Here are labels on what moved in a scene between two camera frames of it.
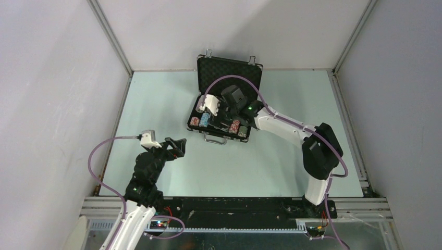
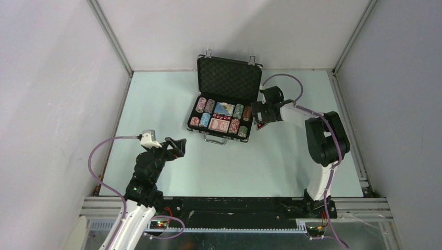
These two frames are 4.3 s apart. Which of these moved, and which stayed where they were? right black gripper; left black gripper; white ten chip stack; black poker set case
Moved: right black gripper
Stayed: white ten chip stack; black poker set case; left black gripper
